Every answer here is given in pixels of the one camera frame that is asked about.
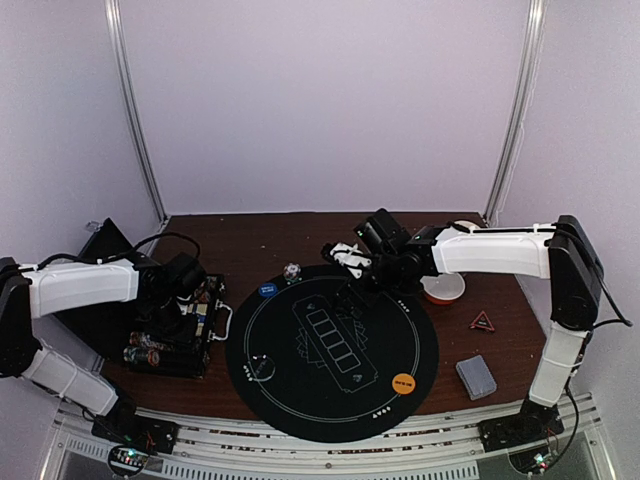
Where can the boxed playing card deck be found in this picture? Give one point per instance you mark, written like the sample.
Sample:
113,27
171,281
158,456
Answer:
200,311

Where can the circuit board with leds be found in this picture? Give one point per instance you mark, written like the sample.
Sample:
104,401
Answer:
532,462
126,461

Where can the grey playing card deck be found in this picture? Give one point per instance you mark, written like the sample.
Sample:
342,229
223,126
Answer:
476,377

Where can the black round poker mat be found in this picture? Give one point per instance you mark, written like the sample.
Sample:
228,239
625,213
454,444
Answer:
333,370

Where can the red black triangle button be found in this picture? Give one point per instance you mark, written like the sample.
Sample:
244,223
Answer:
482,322

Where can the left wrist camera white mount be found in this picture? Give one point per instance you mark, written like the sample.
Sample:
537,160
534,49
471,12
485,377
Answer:
186,304

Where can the blue small blind button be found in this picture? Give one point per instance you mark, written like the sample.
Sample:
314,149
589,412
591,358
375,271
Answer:
268,290

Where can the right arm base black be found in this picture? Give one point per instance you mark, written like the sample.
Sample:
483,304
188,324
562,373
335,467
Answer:
520,425

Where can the clear acrylic dealer puck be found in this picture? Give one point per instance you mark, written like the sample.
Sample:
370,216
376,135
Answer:
261,368

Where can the poker chip stack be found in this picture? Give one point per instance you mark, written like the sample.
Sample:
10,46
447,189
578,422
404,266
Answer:
292,272

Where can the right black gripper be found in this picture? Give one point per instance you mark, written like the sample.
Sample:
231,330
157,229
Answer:
362,282

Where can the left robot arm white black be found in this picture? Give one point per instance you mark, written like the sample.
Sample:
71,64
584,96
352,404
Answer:
63,282

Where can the orange big blind button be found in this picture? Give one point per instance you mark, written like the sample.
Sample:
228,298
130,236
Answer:
403,384

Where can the right circuit board with LEDs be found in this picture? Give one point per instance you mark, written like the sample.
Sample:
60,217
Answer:
532,462

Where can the white decorated mug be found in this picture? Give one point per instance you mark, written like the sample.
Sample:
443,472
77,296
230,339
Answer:
465,226

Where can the front aluminium rail frame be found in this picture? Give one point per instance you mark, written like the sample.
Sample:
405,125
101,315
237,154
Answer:
438,446

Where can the left circuit board with LEDs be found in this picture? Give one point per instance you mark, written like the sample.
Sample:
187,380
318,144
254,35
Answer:
126,461

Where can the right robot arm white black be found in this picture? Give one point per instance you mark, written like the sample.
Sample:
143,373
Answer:
390,259

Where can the right aluminium frame post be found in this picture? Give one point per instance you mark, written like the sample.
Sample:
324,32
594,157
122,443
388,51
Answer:
524,88

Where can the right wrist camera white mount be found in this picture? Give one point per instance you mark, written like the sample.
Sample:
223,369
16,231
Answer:
349,257

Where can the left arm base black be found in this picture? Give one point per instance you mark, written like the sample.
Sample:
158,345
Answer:
124,425

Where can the white orange bowl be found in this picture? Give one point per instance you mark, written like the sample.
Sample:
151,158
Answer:
444,289

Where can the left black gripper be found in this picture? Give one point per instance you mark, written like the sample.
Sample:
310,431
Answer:
183,338

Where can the poker chip row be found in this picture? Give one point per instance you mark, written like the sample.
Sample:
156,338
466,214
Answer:
141,339
141,356

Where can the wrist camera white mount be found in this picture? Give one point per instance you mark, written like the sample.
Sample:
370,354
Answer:
349,257
186,304

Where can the black poker chip case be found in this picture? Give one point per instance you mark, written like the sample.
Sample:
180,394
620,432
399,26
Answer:
106,327

